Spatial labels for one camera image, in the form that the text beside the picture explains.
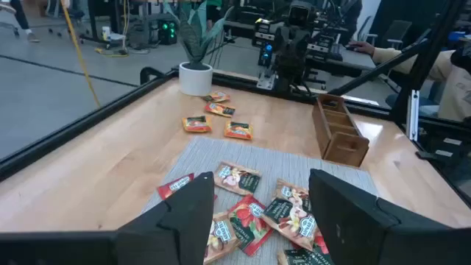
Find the white plant pot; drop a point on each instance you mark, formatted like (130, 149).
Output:
(195, 82)

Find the wooden tea organizer box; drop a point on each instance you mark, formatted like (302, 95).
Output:
(342, 147)

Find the silver upright frame bracket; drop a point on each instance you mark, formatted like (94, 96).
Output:
(413, 114)

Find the computer with blue lights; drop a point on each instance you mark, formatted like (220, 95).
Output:
(266, 51)

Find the grey office chair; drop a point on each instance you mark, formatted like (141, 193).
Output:
(399, 33)

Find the green snake plant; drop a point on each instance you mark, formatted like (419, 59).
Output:
(197, 40)

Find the grey woven placemat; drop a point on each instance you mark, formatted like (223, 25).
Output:
(279, 162)

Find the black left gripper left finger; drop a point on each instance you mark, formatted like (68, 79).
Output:
(176, 228)

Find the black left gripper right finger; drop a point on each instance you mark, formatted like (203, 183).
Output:
(349, 221)

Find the person's hand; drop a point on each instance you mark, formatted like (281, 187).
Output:
(362, 47)

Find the computer with green lights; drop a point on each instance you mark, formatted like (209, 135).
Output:
(167, 32)

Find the white cup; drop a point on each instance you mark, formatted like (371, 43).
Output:
(106, 34)

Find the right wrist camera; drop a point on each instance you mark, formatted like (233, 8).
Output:
(299, 16)

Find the orange tea packet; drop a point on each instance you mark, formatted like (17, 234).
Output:
(221, 109)
(217, 96)
(238, 130)
(197, 124)

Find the black aluminium table frame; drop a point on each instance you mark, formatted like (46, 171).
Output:
(73, 129)

